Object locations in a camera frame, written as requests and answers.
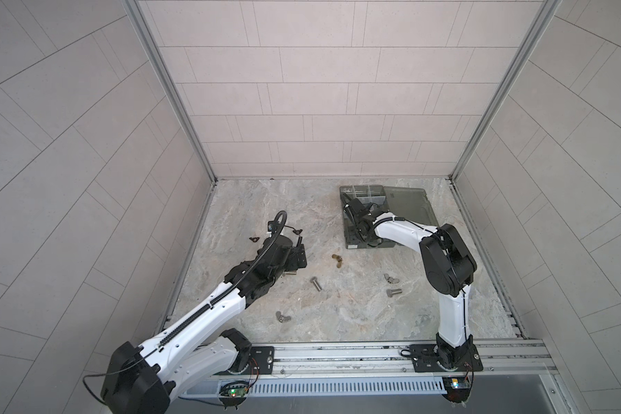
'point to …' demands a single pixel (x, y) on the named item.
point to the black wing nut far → (297, 232)
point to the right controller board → (457, 388)
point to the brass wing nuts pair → (339, 259)
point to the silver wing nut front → (281, 317)
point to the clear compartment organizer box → (413, 203)
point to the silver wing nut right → (391, 279)
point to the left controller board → (234, 393)
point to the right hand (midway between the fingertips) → (356, 237)
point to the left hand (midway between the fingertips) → (299, 247)
